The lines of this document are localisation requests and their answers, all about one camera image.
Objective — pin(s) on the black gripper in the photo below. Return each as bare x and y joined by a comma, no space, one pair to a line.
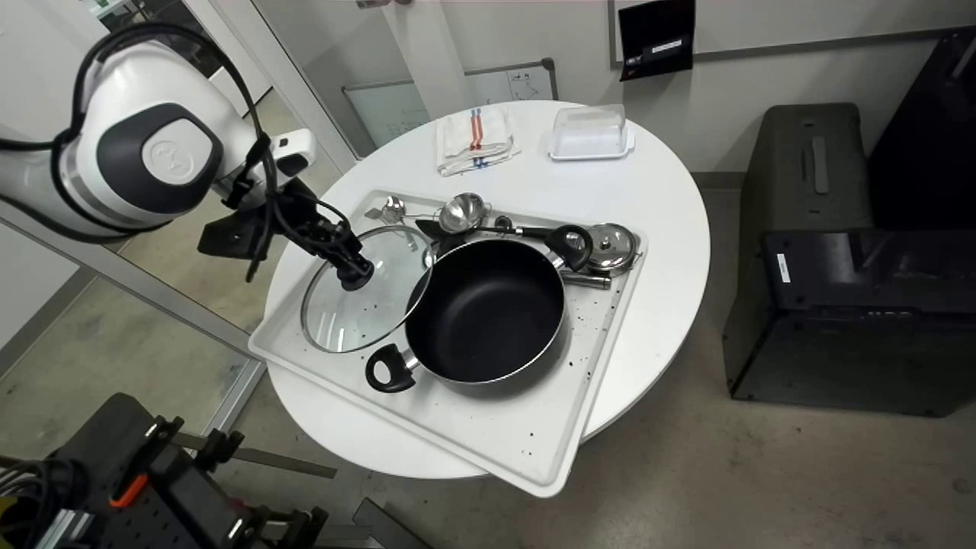
309,214

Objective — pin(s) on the round glass pot lid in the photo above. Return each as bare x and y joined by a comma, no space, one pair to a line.
352,316

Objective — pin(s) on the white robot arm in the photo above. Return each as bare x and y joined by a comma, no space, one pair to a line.
132,143

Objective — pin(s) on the black cooking pot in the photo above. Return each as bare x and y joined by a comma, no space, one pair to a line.
488,308

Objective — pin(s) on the white plastic tray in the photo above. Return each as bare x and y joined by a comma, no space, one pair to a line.
520,438

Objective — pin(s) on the thin steel utensil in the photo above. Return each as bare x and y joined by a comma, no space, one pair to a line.
384,208

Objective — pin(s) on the steel measuring spoon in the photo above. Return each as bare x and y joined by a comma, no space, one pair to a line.
461,214

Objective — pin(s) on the white plastic packet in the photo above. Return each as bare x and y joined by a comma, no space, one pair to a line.
475,137

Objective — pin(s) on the black measuring cup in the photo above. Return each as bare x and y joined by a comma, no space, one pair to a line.
571,247

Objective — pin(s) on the steel measuring cup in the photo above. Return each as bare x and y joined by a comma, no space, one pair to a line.
613,247

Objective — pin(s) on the clear plastic box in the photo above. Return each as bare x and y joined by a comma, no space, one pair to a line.
588,134

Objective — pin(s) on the round white table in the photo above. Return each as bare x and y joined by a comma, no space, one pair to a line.
649,193

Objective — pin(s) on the black equipment cart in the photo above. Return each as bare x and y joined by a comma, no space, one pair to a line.
123,477

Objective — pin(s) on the small upright black case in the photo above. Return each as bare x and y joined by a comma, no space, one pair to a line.
809,168

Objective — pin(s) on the large black hard case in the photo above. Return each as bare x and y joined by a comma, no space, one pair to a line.
865,326

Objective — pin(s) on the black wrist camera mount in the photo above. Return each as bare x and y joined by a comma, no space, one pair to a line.
231,232

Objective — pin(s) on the aluminium frame rail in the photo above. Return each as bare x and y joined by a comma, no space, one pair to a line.
132,281

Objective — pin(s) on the black wall sign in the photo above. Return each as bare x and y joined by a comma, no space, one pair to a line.
655,38

